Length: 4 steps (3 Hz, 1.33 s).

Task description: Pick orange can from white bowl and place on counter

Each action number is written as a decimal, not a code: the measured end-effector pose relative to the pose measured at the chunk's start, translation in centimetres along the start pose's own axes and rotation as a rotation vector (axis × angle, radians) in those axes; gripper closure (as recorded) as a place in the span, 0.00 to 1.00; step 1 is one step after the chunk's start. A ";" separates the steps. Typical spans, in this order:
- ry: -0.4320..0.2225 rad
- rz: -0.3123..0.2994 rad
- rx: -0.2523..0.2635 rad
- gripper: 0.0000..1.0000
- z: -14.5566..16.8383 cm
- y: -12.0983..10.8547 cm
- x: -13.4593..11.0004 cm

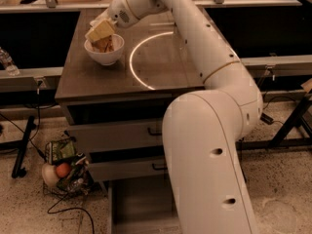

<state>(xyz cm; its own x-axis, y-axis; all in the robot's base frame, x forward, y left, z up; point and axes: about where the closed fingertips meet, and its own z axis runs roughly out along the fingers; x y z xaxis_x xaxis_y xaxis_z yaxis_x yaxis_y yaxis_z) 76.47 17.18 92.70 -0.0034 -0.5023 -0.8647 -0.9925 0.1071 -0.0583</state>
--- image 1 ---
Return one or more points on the red apple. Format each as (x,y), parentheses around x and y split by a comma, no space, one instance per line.
(63,170)

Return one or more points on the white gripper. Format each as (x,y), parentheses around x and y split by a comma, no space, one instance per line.
(119,13)

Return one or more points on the black stand left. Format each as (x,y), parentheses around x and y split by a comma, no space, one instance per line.
(20,146)

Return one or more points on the top drawer with handle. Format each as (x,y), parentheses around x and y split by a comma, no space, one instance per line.
(117,135)

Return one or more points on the drawer with handle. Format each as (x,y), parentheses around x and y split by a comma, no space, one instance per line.
(150,166)
(117,135)

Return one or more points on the middle drawer with handle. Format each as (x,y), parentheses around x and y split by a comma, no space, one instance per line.
(150,166)

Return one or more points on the black stand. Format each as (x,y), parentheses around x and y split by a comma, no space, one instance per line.
(296,121)
(20,146)

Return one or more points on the orange soda can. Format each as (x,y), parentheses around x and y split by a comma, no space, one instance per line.
(103,45)

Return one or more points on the green chip bag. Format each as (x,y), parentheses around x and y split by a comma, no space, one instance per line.
(60,150)

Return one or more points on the grey metal rail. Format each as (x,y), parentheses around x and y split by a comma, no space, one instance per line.
(288,66)

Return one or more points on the grey drawer cabinet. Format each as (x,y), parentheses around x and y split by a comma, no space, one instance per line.
(154,70)

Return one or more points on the open bottom drawer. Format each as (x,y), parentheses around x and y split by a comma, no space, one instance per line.
(142,205)

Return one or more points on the black stand right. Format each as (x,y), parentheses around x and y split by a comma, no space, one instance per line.
(296,121)

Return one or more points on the white ceramic bowl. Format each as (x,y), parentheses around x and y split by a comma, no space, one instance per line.
(108,57)

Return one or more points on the white round bowl in basket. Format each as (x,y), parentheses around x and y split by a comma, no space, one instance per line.
(49,175)

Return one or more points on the clear plastic water bottle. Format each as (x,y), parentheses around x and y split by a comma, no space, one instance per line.
(8,63)

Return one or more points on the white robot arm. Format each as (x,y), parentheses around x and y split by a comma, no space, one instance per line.
(200,129)

